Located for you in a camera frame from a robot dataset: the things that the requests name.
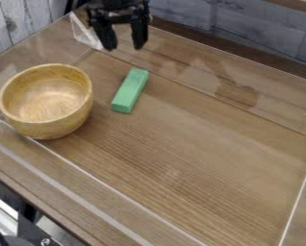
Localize green rectangular block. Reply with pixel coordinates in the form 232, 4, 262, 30
113, 68, 150, 113

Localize black metal bracket with bolt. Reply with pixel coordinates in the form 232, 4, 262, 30
18, 215, 53, 246

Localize clear acrylic corner bracket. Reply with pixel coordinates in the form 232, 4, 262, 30
70, 12, 103, 50

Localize wooden bowl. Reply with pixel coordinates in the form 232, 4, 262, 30
0, 63, 93, 139

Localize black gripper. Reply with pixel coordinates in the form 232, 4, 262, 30
86, 0, 151, 51

